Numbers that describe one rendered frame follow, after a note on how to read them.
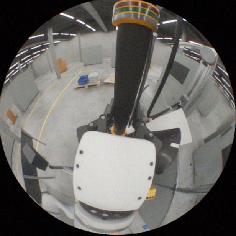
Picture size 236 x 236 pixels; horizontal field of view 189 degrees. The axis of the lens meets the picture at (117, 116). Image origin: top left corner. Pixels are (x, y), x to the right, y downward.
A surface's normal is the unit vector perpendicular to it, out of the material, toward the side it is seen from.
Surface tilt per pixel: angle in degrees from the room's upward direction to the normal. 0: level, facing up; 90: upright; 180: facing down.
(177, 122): 50
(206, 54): 90
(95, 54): 90
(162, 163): 35
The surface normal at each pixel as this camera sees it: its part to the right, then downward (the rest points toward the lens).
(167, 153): -0.34, -0.86
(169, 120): -0.72, -0.50
